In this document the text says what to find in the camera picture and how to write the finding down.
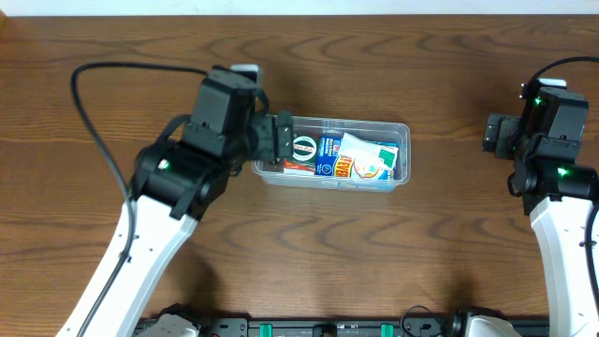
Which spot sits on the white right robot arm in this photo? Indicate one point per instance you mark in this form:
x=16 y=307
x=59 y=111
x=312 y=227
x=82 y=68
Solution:
x=558 y=195

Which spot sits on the dark syrup bottle white cap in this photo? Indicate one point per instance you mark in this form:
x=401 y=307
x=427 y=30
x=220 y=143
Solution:
x=277 y=166

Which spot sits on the red Panadol box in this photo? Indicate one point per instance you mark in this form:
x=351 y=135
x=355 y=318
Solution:
x=298 y=167

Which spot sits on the black mounting rail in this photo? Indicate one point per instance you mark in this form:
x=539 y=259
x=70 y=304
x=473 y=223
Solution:
x=179 y=320

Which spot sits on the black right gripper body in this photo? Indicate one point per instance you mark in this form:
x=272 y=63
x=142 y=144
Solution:
x=504 y=127

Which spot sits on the blue Kool Fever box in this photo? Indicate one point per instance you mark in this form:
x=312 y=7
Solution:
x=330 y=163

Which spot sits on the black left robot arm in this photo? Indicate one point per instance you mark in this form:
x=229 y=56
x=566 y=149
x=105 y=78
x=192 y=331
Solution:
x=174 y=182

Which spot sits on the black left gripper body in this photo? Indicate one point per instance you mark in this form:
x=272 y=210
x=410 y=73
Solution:
x=260 y=154

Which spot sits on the clear plastic container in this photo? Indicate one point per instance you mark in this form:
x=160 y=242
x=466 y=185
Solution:
x=366 y=130

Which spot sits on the green ointment box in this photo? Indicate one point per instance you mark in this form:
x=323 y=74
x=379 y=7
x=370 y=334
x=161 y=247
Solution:
x=305 y=149

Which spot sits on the white green medicine box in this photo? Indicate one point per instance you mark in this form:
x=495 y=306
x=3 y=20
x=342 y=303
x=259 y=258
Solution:
x=372 y=154

